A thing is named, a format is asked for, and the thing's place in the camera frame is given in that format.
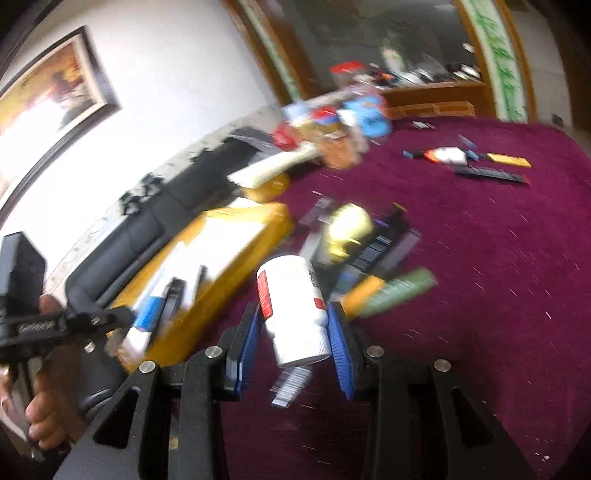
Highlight slim black remote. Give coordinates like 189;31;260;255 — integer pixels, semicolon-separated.
159;279;185;319

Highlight framed wall picture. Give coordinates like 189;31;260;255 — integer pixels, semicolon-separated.
0;25;122;222

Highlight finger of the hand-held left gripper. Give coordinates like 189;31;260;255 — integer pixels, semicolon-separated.
65;306;136;345

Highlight black remote control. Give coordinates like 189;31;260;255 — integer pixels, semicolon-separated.
452;166;532;186

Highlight person's left hand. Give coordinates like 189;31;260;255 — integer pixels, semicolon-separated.
25;348;90;450

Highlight orange flat pack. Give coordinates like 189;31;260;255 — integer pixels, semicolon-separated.
342;275;386;319

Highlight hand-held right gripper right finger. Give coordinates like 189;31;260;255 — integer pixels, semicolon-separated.
327;301;536;480

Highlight white mat with yellow tape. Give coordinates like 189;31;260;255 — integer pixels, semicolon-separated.
111;202;296;370

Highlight glass jars with lids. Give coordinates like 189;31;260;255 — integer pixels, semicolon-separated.
383;80;490;121

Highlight barcode label strip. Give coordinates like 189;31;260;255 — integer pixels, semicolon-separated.
270;367;315;409

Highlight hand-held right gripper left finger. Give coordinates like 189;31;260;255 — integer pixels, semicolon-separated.
53;301;263;480

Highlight white and orange tube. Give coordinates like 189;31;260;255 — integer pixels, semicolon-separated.
425;146;468;165

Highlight green and orange tube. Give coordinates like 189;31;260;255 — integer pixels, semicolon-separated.
362;268;438;319

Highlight red lidded jar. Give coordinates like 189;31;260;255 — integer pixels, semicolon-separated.
330;62;370;88

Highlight black leather sofa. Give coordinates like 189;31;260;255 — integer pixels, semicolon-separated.
65;126;287;416

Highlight maroon tablecloth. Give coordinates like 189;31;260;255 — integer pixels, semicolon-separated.
222;115;591;480

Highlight blue snack packet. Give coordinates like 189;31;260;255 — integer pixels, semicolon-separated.
344;95;391;139

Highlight white plastic bottle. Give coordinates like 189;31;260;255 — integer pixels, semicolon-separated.
256;255;333;368

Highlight clear jar of snacks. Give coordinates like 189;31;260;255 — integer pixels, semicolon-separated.
318;120;365;169

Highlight orange flat box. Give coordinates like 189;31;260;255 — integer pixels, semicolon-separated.
487;153;532;169

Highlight blue small box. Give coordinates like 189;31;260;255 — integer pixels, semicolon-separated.
131;295;164;333

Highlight wooden framed mirror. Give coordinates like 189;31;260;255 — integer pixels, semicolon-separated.
224;0;539;123

